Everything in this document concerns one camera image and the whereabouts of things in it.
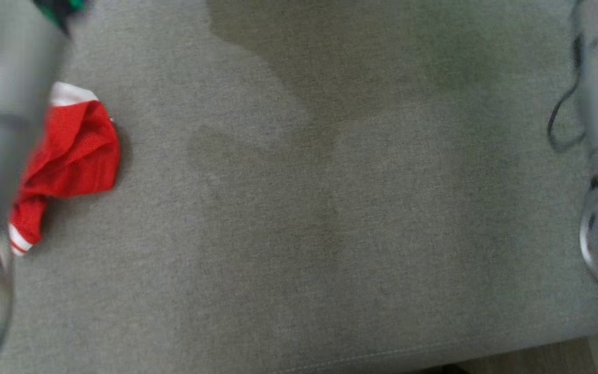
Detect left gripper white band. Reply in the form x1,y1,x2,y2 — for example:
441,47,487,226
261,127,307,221
32,0,89,35

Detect red white shorts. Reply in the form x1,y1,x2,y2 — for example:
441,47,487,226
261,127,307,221
8,82,122,257

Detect large grey sofa seat cushion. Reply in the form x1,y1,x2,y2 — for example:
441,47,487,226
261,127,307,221
0,0,598,374

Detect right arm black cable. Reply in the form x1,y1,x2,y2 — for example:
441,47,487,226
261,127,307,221
547,31,588,154

